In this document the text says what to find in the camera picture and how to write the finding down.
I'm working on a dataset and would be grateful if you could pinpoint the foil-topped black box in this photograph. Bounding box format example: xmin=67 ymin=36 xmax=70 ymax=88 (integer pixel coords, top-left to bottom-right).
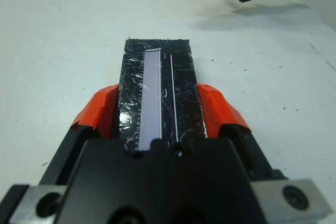
xmin=118 ymin=37 xmax=208 ymax=154

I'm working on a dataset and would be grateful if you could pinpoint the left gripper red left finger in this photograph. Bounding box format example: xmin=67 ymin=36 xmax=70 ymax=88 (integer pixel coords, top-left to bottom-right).
xmin=39 ymin=84 xmax=120 ymax=185

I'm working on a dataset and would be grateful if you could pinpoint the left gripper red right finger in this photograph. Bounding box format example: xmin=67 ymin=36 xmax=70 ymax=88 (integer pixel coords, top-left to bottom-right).
xmin=198 ymin=83 xmax=274 ymax=182

